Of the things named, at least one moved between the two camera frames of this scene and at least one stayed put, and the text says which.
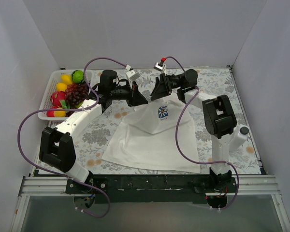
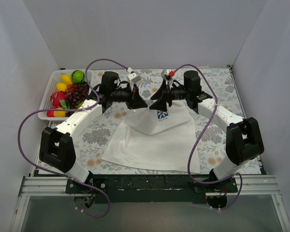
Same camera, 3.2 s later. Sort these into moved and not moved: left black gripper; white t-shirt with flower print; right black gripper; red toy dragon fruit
Moved: right black gripper
Not moved: left black gripper; red toy dragon fruit; white t-shirt with flower print
